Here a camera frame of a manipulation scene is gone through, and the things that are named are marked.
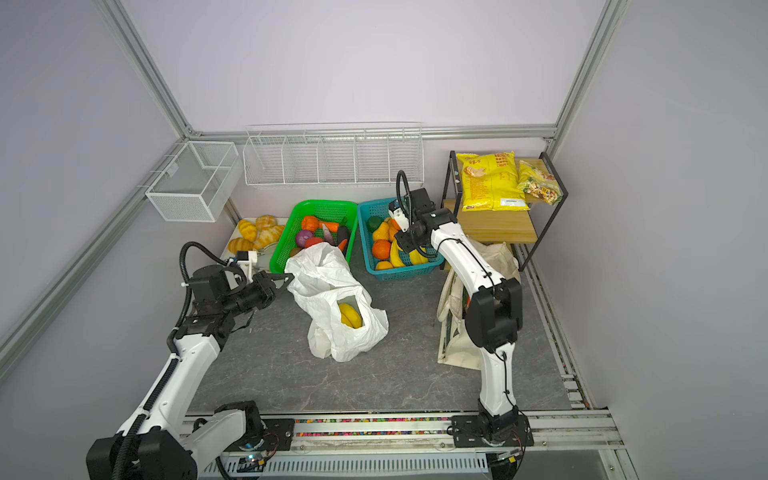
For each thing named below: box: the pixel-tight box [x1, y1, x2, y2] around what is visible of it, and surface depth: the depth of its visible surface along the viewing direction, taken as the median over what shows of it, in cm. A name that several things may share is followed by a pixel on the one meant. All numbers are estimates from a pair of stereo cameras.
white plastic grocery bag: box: [286, 242, 389, 362], surface depth 71 cm
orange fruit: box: [372, 239, 391, 260], surface depth 107 cm
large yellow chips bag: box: [456, 151, 530, 212], surface depth 80 cm
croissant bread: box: [228, 238, 254, 255], surface depth 111 cm
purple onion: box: [296, 230, 314, 248], surface depth 111 cm
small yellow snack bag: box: [517, 159, 563, 206], surface depth 77 cm
